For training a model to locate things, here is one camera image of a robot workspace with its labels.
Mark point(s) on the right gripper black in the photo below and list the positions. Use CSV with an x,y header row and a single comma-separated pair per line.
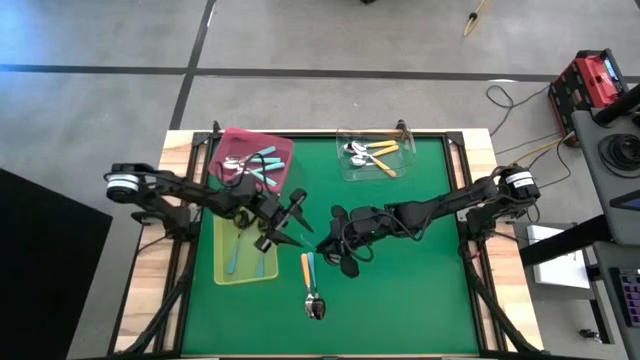
x,y
365,222

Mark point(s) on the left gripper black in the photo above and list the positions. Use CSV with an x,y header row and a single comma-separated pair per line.
x,y
275,211

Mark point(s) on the yellow plastic bin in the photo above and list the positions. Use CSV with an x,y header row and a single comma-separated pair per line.
x,y
250,277

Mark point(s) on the pink plastic bin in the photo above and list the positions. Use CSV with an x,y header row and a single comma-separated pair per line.
x,y
235,142

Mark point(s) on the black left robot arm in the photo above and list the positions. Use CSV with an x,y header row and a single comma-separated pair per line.
x,y
190,192

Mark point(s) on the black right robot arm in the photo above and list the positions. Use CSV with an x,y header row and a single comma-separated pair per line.
x,y
450,202

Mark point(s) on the clear plastic bin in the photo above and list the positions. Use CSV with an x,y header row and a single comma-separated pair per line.
x,y
350,172

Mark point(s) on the green table mat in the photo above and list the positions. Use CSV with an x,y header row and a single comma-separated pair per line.
x,y
400,300

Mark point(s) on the white box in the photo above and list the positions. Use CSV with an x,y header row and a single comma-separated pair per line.
x,y
560,265

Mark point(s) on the black beam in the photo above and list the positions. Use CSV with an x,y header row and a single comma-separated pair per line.
x,y
565,240

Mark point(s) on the black panel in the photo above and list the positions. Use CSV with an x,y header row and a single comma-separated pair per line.
x,y
40,280

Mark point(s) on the grey side table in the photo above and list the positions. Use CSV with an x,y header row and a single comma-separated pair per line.
x,y
590,150

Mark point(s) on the small black floor object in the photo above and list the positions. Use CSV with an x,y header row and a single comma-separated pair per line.
x,y
590,334

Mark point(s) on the grey equipment table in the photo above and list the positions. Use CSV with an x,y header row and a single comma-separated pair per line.
x,y
607,300

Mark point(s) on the dark tablet screen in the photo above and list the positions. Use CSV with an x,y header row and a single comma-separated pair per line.
x,y
630,202

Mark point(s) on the red and black tool case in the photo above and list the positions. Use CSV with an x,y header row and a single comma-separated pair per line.
x,y
587,82

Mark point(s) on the black keypad with lit keys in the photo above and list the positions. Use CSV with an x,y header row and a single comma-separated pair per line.
x,y
631,295

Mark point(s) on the black pole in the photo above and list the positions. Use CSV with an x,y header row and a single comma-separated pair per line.
x,y
617,106

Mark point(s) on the black metal table frame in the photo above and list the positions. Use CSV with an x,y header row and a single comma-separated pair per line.
x,y
183,310

